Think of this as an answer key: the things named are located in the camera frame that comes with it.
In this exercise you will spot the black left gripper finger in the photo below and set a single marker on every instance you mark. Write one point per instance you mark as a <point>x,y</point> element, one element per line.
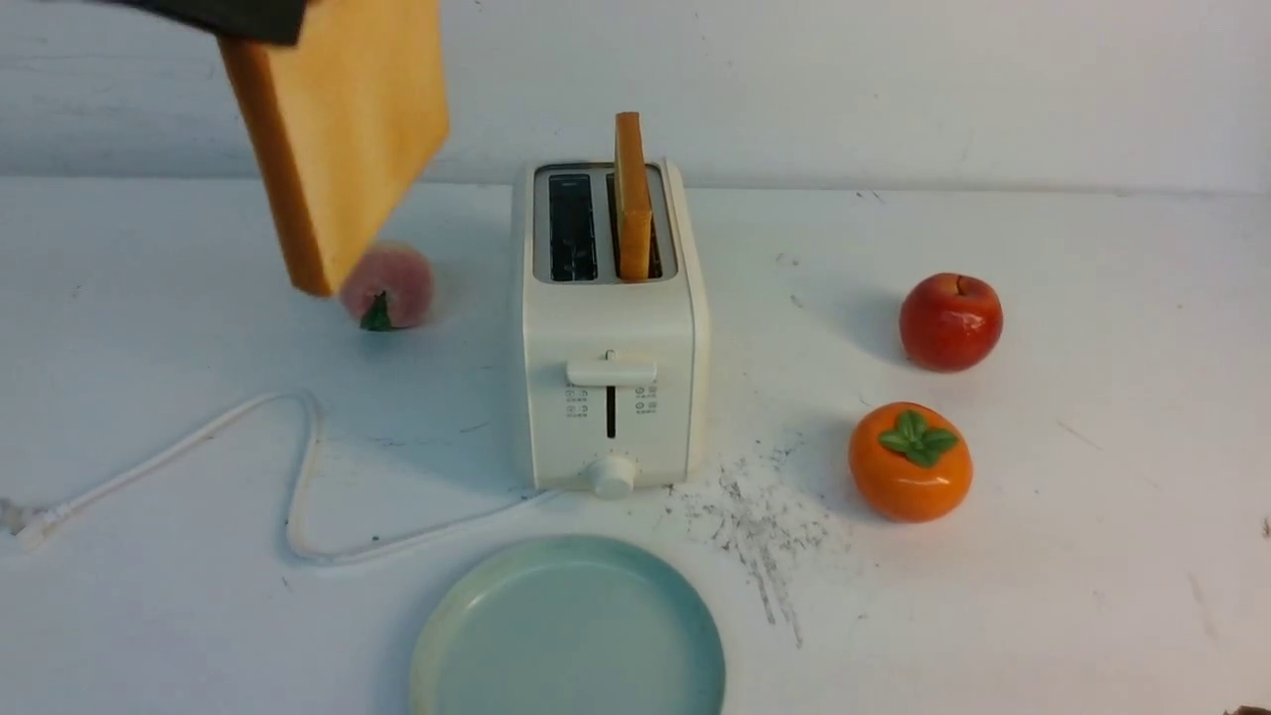
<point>269,22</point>

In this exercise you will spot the toast slice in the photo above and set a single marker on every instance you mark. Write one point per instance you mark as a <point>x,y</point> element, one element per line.
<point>633,203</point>
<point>341,124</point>

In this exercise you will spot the pink peach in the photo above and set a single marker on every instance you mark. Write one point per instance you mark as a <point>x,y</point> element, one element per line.
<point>390,289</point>

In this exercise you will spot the white toaster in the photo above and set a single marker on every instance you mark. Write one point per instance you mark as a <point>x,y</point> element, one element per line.
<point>609,379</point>

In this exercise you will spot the light green plate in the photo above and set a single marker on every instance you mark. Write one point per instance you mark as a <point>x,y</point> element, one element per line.
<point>570,624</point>

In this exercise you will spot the red apple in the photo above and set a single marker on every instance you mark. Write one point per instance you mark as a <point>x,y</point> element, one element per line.
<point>950,322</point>

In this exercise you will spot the orange persimmon with leaf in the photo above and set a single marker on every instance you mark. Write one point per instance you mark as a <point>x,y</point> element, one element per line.
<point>908,463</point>

